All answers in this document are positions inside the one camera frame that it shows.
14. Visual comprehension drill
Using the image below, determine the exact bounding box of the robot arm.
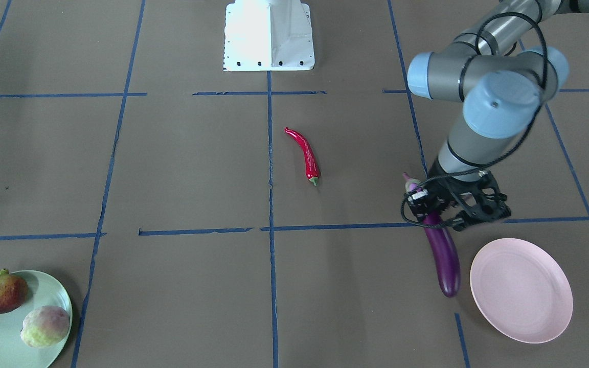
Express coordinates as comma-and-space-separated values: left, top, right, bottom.
400, 1, 589, 231

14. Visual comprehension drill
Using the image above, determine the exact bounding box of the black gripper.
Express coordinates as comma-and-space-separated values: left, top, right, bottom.
427, 160, 510, 232

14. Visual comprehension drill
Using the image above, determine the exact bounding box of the green plate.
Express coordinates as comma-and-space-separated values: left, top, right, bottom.
0, 270, 73, 367

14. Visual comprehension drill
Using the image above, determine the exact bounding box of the pink green peach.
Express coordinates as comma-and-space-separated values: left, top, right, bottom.
20, 306, 71, 349

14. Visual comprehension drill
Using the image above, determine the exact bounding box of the red chili pepper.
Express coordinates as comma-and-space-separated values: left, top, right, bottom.
284, 127, 321, 187

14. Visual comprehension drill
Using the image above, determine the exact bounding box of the purple eggplant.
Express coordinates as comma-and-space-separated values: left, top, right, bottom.
400, 173, 461, 298

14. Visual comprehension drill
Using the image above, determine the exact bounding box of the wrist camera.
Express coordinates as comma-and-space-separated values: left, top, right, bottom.
402, 187, 439, 221

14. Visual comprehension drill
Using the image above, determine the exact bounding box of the pink plate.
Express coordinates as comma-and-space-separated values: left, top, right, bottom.
469, 238, 574, 344

